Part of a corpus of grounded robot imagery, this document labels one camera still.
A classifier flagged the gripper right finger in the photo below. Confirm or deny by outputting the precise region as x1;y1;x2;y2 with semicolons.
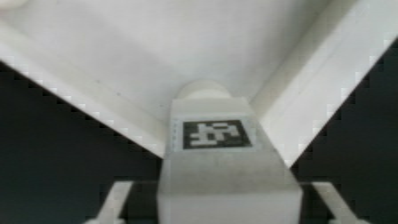
300;181;371;224

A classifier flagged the white square table top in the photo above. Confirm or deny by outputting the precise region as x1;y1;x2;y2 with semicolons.
0;0;398;162

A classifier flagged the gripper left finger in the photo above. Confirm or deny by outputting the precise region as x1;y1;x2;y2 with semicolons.
82;179;162;224

